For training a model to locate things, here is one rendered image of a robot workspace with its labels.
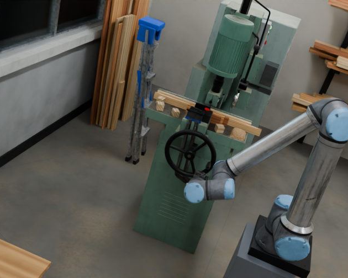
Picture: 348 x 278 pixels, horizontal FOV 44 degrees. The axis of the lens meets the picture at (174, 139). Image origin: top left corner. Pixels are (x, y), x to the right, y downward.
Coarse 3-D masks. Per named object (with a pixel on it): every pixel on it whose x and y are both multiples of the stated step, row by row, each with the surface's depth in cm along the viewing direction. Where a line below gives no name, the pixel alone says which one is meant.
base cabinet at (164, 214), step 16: (160, 144) 260; (160, 160) 265; (176, 160) 262; (160, 176) 269; (144, 192) 278; (160, 192) 274; (176, 192) 271; (144, 208) 283; (160, 208) 280; (176, 208) 276; (192, 208) 273; (208, 208) 270; (144, 224) 289; (160, 224) 285; (176, 224) 282; (192, 224) 278; (160, 240) 291; (176, 240) 288; (192, 240) 284
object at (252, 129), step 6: (156, 96) 265; (162, 96) 264; (168, 96) 264; (168, 102) 264; (174, 102) 263; (180, 102) 262; (186, 108) 263; (234, 120) 259; (234, 126) 260; (240, 126) 259; (246, 126) 258; (252, 126) 258; (252, 132) 258; (258, 132) 257
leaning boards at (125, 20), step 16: (112, 0) 351; (128, 0) 384; (144, 0) 396; (112, 16) 357; (128, 16) 359; (144, 16) 426; (112, 32) 367; (128, 32) 367; (112, 48) 368; (128, 48) 379; (112, 64) 369; (128, 64) 400; (96, 80) 380; (112, 80) 379; (128, 80) 403; (96, 96) 388; (112, 96) 388; (128, 96) 410; (96, 112) 401; (112, 112) 394; (128, 112) 423; (112, 128) 400
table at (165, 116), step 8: (152, 104) 258; (168, 104) 264; (152, 112) 252; (160, 112) 252; (168, 112) 254; (184, 112) 260; (160, 120) 253; (168, 120) 252; (176, 120) 251; (208, 128) 250; (232, 128) 258; (208, 136) 250; (216, 136) 248; (224, 136) 247; (200, 144) 242; (224, 144) 249; (232, 144) 248; (240, 144) 246
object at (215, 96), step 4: (208, 92) 251; (212, 92) 253; (220, 92) 256; (208, 96) 252; (212, 96) 251; (216, 96) 250; (208, 100) 253; (216, 100) 252; (212, 104) 253; (216, 104) 253
